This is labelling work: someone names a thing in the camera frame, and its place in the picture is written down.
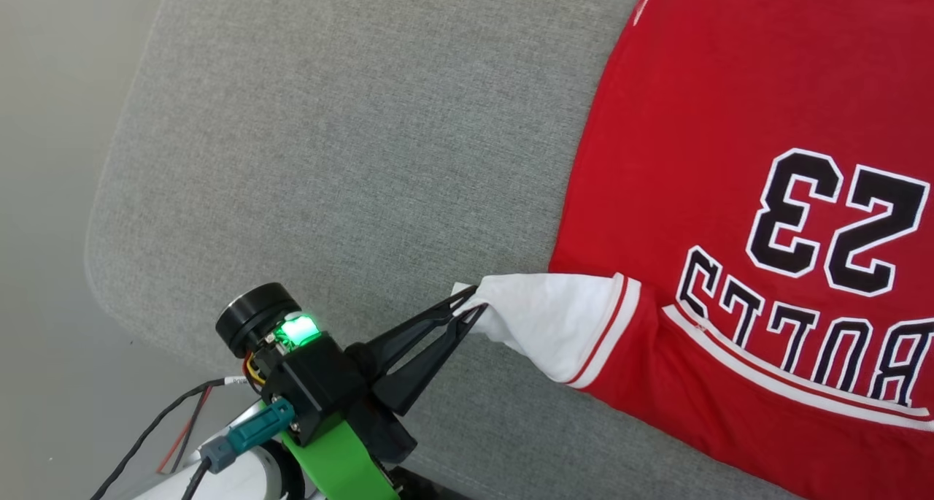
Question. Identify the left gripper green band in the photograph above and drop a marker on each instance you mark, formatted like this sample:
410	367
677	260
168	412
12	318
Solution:
343	463

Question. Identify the red basketball jersey white sleeves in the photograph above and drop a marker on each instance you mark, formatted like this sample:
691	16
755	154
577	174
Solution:
693	120

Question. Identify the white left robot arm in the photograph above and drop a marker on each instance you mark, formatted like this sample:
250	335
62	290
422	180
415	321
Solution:
241	482

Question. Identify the black cylindrical motor housing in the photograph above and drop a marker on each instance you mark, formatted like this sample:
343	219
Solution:
252	314

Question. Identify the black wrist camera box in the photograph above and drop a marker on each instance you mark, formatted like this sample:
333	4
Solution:
314	383

